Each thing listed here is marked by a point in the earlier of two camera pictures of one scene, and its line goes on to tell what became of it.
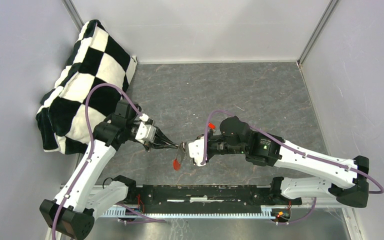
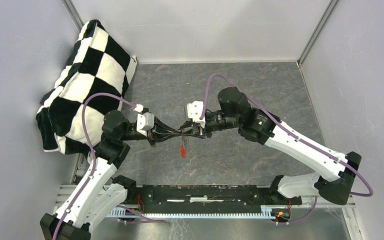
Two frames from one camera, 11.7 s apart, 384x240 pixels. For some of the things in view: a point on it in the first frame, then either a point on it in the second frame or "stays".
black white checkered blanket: (97, 57) stays
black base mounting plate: (201, 198) stays
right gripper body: (218, 145) to (217, 120)
